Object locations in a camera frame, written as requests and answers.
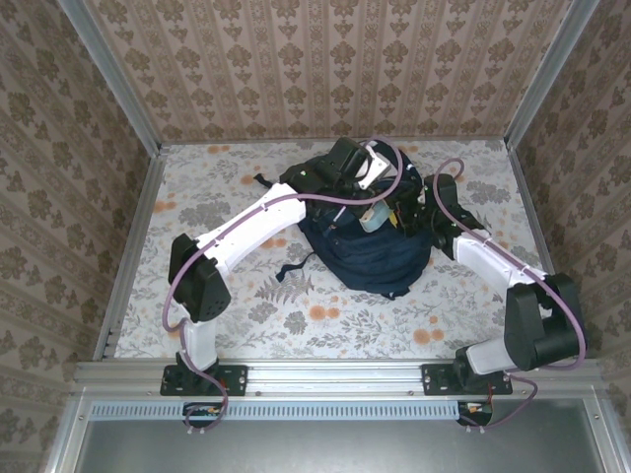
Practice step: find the light blue oblong box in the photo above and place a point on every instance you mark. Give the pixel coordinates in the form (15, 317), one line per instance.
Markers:
(378, 222)

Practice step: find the navy blue backpack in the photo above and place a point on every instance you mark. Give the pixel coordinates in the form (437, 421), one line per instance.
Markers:
(374, 266)

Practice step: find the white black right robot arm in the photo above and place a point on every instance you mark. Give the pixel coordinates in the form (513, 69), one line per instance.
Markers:
(493, 261)

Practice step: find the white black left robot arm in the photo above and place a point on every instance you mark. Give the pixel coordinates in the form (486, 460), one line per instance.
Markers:
(251, 229)

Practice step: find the floral patterned table cover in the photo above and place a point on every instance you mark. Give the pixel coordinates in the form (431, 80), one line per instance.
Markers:
(296, 340)

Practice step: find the grey sheet metal tray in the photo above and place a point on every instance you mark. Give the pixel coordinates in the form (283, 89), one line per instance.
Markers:
(320, 448)

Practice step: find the aluminium side rail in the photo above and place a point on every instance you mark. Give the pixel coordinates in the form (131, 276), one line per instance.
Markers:
(523, 177)
(143, 207)

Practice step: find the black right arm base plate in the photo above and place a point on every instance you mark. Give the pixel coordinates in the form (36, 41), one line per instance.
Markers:
(434, 379)

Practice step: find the aluminium mounting rail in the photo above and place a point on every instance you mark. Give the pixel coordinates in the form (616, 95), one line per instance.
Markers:
(335, 377)

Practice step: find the aluminium frame post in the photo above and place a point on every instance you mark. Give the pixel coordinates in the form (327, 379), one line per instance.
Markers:
(112, 74)
(549, 74)

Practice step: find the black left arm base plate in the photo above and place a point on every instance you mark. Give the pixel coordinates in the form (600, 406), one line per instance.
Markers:
(236, 380)

